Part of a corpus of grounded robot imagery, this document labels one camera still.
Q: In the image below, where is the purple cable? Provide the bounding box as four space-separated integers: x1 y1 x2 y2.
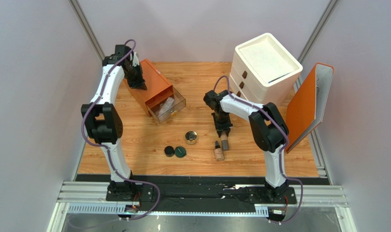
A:
213 75 304 225
81 39 162 223

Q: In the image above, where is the clear drawer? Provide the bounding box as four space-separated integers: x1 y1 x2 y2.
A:
146 87 186 124

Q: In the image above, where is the black round compact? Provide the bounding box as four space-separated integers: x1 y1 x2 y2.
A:
164 146 175 157

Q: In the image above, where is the white three-drawer cabinet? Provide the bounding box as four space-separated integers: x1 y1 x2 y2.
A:
229 33 303 107

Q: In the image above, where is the clear blue-label bottle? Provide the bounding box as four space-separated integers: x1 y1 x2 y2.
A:
159 97 175 118

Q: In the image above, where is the aluminium frame rail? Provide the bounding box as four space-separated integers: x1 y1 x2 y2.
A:
47 181 356 232

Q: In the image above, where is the orange drawer box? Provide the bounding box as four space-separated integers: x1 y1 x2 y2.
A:
123 58 174 116

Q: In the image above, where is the orange binder folder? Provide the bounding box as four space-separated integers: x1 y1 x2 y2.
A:
285 63 334 153

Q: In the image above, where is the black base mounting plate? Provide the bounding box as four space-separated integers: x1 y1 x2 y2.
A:
76 174 297 214

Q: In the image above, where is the beige tube grey cap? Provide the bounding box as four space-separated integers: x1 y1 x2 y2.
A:
220 132 230 151

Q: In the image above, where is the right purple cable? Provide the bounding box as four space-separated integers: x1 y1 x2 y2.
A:
213 75 304 225

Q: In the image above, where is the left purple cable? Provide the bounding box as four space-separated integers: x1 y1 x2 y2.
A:
81 39 162 223

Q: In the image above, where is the small foundation bottle black cap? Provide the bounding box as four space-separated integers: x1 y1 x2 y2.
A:
214 141 225 161

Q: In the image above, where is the gold round jar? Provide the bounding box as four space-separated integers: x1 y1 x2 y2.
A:
184 130 198 145

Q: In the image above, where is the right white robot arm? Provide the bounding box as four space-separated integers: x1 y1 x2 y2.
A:
203 90 289 195

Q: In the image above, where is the dark green round compact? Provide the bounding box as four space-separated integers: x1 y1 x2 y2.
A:
174 146 187 158

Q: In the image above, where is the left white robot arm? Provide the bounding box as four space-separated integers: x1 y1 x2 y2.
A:
81 43 147 199

